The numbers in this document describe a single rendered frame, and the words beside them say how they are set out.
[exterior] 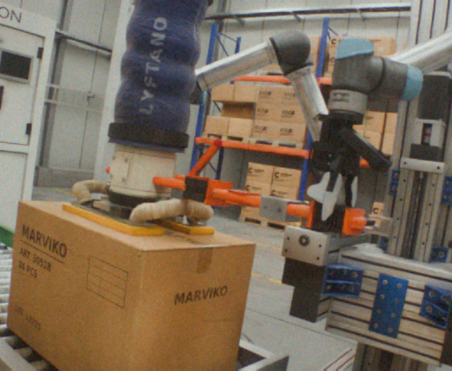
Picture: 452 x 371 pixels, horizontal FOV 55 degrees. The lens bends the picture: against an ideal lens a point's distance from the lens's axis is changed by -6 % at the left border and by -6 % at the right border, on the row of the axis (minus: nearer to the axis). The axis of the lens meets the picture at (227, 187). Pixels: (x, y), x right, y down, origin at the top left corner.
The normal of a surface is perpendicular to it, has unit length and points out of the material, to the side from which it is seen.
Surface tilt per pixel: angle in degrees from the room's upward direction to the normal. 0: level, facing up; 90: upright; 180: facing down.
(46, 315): 90
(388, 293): 90
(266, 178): 91
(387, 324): 90
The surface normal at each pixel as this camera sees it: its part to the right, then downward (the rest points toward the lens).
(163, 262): 0.76, 0.15
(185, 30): 0.65, -0.11
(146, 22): -0.26, -0.20
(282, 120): -0.57, -0.04
